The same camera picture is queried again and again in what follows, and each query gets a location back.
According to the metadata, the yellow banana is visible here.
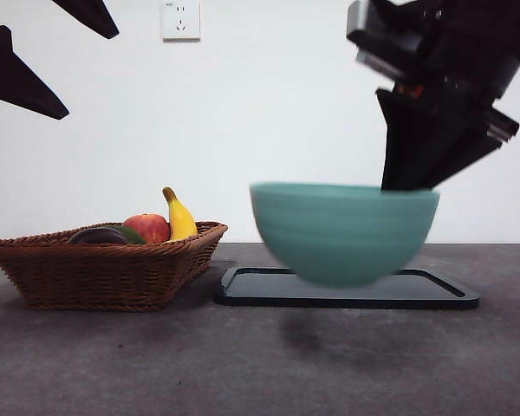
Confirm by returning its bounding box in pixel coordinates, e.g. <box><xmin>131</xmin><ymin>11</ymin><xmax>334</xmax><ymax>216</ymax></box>
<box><xmin>162</xmin><ymin>186</ymin><xmax>199</xmax><ymax>242</ymax></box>

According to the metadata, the pale grey camera box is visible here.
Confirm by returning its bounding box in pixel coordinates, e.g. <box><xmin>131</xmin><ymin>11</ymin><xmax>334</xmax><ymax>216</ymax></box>
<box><xmin>345</xmin><ymin>0</ymin><xmax>426</xmax><ymax>83</ymax></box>

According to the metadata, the dark green fruit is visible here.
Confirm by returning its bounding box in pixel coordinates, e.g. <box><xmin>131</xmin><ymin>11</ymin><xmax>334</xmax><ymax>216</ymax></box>
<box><xmin>112</xmin><ymin>224</ymin><xmax>147</xmax><ymax>245</ymax></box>

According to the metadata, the red orange peach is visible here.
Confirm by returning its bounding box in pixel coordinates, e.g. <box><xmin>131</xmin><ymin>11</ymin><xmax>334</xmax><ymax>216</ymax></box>
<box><xmin>121</xmin><ymin>212</ymin><xmax>172</xmax><ymax>244</ymax></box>

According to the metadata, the teal ceramic bowl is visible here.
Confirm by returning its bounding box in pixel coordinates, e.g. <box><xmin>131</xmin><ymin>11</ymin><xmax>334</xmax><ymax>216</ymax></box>
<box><xmin>249</xmin><ymin>181</ymin><xmax>442</xmax><ymax>288</ymax></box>

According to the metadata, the brown wicker basket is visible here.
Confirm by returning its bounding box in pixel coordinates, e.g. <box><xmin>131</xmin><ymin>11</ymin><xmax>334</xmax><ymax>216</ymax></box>
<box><xmin>0</xmin><ymin>220</ymin><xmax>229</xmax><ymax>312</ymax></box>

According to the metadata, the dark green rectangular tray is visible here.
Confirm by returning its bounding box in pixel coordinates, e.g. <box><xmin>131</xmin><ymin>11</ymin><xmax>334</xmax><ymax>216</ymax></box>
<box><xmin>212</xmin><ymin>266</ymin><xmax>481</xmax><ymax>310</ymax></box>

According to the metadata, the white wall socket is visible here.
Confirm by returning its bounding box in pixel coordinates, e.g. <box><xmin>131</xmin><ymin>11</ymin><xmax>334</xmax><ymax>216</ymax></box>
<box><xmin>162</xmin><ymin>0</ymin><xmax>202</xmax><ymax>43</ymax></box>

